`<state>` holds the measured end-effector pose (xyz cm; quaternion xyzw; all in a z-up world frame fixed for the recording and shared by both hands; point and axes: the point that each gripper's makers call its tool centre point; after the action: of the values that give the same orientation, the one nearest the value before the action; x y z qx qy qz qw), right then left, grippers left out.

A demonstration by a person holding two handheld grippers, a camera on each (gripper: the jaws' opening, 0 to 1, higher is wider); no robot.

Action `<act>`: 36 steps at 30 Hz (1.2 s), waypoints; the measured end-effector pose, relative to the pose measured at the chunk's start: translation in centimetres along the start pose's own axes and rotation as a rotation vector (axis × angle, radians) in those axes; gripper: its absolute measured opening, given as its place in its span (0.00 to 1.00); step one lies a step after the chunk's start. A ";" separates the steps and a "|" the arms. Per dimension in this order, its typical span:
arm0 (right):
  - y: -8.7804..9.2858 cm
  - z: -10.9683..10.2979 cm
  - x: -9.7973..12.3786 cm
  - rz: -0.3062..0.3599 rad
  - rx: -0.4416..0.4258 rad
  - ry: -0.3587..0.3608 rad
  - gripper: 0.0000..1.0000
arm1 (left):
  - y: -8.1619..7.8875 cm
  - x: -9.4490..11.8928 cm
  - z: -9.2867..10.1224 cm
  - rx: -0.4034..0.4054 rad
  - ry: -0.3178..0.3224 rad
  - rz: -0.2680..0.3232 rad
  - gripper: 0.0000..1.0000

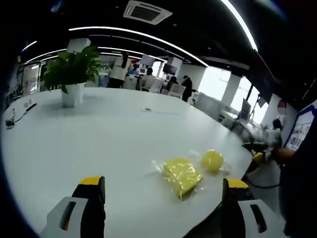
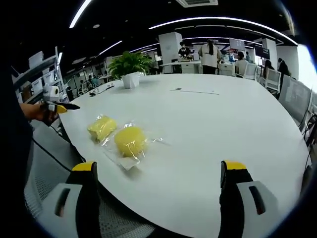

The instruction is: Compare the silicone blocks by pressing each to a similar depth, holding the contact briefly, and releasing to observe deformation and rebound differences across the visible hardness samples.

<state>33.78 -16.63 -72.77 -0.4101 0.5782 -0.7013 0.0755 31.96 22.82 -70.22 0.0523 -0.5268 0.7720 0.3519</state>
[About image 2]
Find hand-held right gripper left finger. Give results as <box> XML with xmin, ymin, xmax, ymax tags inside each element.
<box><xmin>37</xmin><ymin>161</ymin><xmax>102</xmax><ymax>238</ymax></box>

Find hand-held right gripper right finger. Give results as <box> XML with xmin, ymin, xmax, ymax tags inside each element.
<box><xmin>218</xmin><ymin>160</ymin><xmax>285</xmax><ymax>238</ymax></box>

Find yellow silicone block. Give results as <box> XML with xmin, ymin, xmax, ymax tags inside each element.
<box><xmin>86</xmin><ymin>113</ymin><xmax>118</xmax><ymax>144</ymax></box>
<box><xmin>103</xmin><ymin>120</ymin><xmax>171</xmax><ymax>172</ymax></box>

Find person's left hand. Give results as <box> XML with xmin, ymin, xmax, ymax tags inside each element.
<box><xmin>19</xmin><ymin>102</ymin><xmax>59</xmax><ymax>125</ymax></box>

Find grey mesh office chair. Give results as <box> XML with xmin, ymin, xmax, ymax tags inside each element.
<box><xmin>23</xmin><ymin>121</ymin><xmax>159</xmax><ymax>238</ymax></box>

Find storage shelf with white bins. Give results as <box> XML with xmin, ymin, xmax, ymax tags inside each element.
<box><xmin>11</xmin><ymin>46</ymin><xmax>71</xmax><ymax>105</ymax></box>

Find potted green plant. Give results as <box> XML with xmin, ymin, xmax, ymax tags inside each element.
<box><xmin>107</xmin><ymin>51</ymin><xmax>153</xmax><ymax>89</ymax></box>

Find white mesh office chair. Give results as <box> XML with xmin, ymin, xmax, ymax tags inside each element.
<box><xmin>244</xmin><ymin>62</ymin><xmax>259</xmax><ymax>80</ymax></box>
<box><xmin>262</xmin><ymin>68</ymin><xmax>282</xmax><ymax>94</ymax></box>
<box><xmin>278</xmin><ymin>74</ymin><xmax>313</xmax><ymax>129</ymax></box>

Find black cable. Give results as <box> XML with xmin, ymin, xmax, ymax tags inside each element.
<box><xmin>31</xmin><ymin>123</ymin><xmax>75</xmax><ymax>173</ymax></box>

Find white table cable cover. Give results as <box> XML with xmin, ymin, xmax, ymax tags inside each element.
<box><xmin>170</xmin><ymin>86</ymin><xmax>220</xmax><ymax>95</ymax></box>

